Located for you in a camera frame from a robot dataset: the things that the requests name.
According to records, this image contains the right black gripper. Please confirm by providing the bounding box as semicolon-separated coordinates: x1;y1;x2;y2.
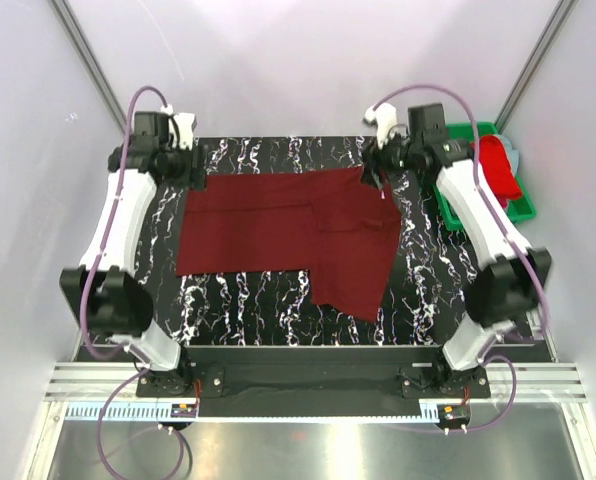
359;126;421;193

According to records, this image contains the dark red t shirt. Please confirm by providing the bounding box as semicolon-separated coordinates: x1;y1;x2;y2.
176;167;401;323

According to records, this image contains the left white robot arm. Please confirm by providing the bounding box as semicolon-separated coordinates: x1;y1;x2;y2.
59;106;207;396

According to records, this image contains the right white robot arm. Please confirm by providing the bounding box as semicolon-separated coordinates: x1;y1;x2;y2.
362;103;552;397

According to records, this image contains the bright red t shirt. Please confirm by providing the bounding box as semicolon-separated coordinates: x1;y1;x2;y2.
479;134;523;201

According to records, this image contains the pink t shirt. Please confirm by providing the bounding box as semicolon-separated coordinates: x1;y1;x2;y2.
497;197;511;211

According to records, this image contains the light blue t shirt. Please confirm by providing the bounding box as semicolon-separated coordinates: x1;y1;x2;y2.
495;134;520;176

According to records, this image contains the green plastic bin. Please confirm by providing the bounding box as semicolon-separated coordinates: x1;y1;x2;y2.
434;122;536;231

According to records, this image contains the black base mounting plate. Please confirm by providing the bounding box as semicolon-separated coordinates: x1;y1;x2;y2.
137;346;491;421

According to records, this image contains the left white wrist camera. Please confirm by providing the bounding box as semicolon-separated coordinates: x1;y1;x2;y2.
160;104;197;151

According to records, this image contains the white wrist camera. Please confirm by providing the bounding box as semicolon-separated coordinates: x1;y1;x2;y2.
363;103;398;149
160;104;197;151

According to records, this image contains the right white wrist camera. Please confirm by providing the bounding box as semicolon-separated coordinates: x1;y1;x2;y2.
363;103;398;149

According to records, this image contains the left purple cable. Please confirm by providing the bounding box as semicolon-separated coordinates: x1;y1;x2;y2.
78;85;193;478

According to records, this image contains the purple cable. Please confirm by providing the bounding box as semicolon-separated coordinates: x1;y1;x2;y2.
78;85;193;478
372;83;552;434

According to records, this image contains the left aluminium frame post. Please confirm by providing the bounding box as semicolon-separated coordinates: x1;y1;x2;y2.
48;0;126;132

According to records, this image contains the aluminium frame post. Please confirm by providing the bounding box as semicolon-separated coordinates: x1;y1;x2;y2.
495;0;579;132
48;0;126;132

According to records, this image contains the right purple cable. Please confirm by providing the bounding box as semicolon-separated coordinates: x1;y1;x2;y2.
372;83;552;434

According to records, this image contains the white slotted cable duct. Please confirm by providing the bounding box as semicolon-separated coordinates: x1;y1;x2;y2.
65;399;452;424

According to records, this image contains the aluminium extrusion rail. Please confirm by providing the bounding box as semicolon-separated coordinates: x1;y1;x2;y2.
45;361;587;403

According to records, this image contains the right aluminium frame post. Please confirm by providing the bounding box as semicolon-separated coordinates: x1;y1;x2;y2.
495;0;579;132

